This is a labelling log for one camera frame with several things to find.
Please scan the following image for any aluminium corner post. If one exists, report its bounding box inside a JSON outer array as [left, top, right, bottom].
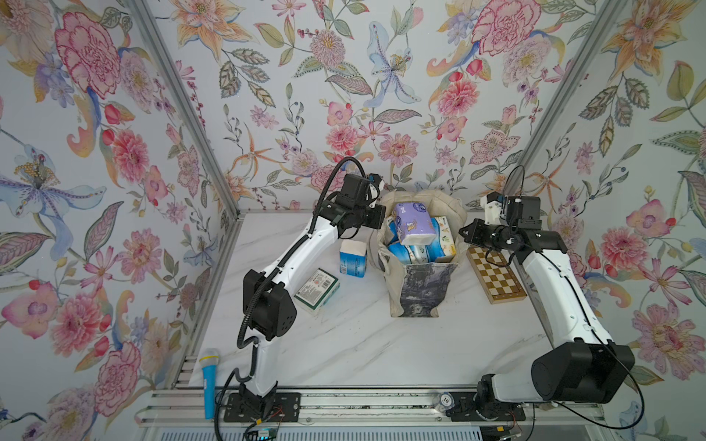
[[122, 0, 242, 217], [503, 1, 625, 194]]

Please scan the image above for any beige canvas bag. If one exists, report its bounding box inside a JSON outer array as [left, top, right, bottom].
[[367, 190, 467, 318]]

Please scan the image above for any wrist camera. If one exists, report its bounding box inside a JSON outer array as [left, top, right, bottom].
[[481, 191, 506, 225], [367, 173, 384, 201]]

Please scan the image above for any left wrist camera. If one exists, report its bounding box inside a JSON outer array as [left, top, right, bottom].
[[367, 173, 384, 201]]

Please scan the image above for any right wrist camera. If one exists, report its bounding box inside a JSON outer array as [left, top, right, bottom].
[[481, 191, 506, 225]]

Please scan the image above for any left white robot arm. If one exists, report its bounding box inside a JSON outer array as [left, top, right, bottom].
[[236, 174, 385, 397]]

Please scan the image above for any blue floral tissue pack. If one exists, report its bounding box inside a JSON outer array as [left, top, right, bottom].
[[388, 242, 430, 265], [429, 216, 457, 263]]

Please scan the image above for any green white tissue box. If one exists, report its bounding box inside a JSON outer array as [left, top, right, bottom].
[[294, 268, 340, 315]]

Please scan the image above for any purple tissue pack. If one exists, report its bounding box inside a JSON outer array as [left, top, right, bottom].
[[393, 202, 437, 246]]

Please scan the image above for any metal base rail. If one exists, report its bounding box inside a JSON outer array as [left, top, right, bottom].
[[137, 387, 614, 440]]

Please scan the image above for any wooden chessboard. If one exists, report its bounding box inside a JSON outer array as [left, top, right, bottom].
[[467, 246, 527, 304]]

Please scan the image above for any aluminium corner post left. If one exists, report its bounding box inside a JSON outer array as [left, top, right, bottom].
[[122, 0, 242, 217]]

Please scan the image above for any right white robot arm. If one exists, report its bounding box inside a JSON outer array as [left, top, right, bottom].
[[459, 192, 635, 408]]

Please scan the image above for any blue floral tissue pack front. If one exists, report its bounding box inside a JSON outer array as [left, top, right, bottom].
[[388, 242, 430, 265]]

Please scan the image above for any aluminium corner post right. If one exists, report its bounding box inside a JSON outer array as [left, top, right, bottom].
[[503, 1, 625, 194]]

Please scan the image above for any blue microphone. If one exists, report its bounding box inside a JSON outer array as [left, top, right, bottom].
[[199, 348, 220, 420]]

